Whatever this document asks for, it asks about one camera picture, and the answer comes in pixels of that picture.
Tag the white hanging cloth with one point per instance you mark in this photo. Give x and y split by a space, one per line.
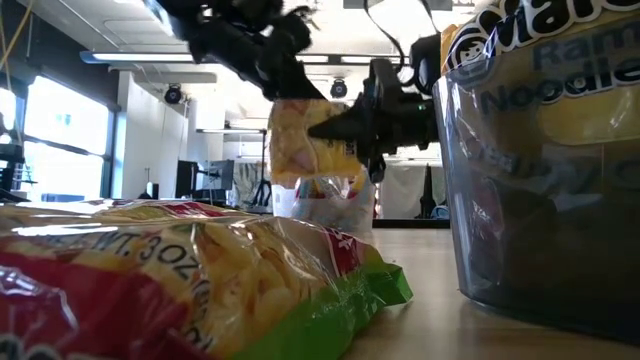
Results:
402 192

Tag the blue white bundle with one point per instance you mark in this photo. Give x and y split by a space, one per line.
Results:
440 213

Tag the large bright window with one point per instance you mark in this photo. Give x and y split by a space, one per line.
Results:
65 165

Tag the red green ramen packet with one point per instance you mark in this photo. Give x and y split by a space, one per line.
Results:
200 280

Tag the long ceiling light strip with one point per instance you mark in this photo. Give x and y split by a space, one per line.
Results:
150 57

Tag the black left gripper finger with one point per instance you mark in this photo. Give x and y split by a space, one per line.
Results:
292 87

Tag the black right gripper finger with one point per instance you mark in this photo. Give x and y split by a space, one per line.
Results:
350 134
379 85

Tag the black computer monitor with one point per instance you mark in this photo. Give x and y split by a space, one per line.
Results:
185 180
220 172

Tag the black metal station frame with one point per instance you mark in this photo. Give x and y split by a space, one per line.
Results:
230 131

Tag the yellow ramen packet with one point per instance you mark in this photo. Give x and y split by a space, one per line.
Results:
300 145
500 35

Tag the grey translucent plastic bin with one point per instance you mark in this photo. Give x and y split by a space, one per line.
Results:
525 240

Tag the black ceiling camera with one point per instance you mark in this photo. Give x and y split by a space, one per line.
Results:
339 89
173 95

